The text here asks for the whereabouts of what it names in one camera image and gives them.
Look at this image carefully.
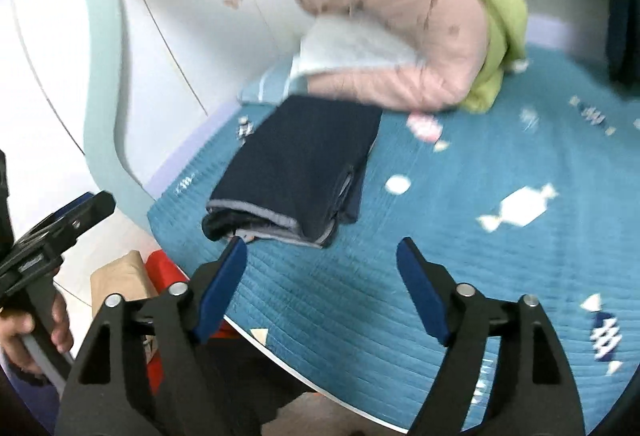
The red box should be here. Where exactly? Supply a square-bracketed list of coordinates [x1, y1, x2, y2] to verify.
[144, 251, 241, 397]

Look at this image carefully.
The dark denim shirt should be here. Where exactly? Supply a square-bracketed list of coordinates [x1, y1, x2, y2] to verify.
[201, 95, 383, 249]

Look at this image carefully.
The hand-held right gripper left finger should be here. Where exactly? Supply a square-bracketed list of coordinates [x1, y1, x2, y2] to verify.
[54, 236, 249, 436]

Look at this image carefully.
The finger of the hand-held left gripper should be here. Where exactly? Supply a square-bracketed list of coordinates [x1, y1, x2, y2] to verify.
[47, 190, 117, 242]

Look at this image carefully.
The person's left hand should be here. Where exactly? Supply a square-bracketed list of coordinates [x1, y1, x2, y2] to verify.
[0, 290, 75, 372]

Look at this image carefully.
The white pillow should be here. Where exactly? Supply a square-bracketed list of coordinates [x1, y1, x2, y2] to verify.
[289, 14, 426, 80]

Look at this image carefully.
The yellow and navy puffer jacket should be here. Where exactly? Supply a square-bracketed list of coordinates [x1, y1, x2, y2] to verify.
[605, 0, 640, 87]

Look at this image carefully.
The brown cardboard box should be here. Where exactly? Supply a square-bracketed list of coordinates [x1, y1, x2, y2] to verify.
[90, 250, 156, 317]

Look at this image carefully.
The pink quilt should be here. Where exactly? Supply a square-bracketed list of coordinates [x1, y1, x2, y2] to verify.
[287, 0, 493, 113]

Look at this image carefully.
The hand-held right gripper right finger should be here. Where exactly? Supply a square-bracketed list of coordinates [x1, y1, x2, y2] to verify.
[395, 236, 586, 436]

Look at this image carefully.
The white wardrobe with butterfly decals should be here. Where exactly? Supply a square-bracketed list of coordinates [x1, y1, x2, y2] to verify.
[75, 0, 301, 117]

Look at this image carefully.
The blue patterned bed sheet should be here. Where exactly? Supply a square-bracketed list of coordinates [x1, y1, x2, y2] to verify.
[146, 44, 640, 434]

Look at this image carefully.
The teal bunk bed frame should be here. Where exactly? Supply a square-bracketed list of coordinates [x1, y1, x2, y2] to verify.
[67, 0, 166, 217]

